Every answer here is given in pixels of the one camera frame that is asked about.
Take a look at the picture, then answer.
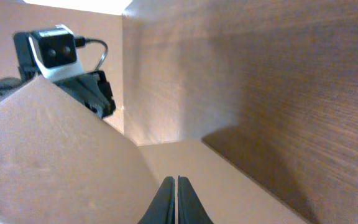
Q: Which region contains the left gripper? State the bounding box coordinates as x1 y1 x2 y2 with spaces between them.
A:
12 24 116 118

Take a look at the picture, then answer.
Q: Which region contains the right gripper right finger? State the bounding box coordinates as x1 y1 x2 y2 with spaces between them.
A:
178 176 213 224

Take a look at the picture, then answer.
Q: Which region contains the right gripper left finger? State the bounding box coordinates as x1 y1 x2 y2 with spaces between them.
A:
138 176 175 224

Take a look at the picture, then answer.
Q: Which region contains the cardboard box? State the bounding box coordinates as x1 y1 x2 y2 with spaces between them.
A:
0 0 310 224

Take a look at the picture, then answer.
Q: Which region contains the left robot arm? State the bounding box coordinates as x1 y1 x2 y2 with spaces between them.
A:
0 24 116 118

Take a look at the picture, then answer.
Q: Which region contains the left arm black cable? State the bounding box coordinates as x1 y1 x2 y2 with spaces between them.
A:
75 36 109 72

